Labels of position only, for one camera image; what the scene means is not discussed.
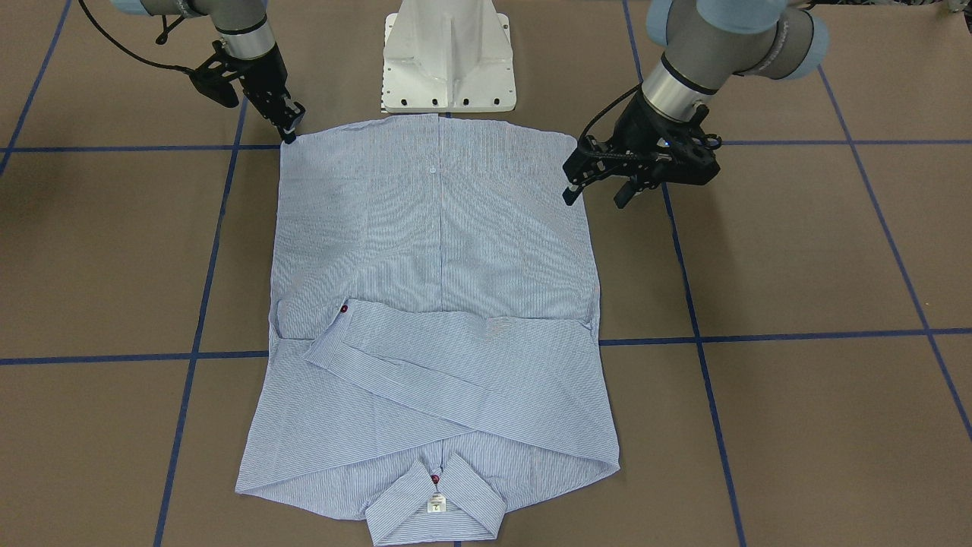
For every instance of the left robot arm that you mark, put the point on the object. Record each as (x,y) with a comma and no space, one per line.
(707,42)

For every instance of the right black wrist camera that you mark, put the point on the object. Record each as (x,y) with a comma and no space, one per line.
(214,78)

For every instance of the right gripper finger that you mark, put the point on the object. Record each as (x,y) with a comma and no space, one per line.
(289,134)

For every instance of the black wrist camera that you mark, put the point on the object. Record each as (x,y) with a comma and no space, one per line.
(214,78)
(684,152)

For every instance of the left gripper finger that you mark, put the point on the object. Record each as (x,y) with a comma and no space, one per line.
(574,191)
(634,186)

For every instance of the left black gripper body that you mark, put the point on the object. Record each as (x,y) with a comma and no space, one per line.
(636,126)

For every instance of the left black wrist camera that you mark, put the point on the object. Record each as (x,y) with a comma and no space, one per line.
(684,152)

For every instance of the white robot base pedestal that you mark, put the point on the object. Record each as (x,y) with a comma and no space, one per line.
(448,57)

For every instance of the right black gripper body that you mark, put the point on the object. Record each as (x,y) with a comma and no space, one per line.
(265,77)

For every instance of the blue striped button shirt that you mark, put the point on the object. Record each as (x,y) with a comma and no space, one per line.
(434,315)

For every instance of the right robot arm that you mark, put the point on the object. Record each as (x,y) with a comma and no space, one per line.
(245,57)

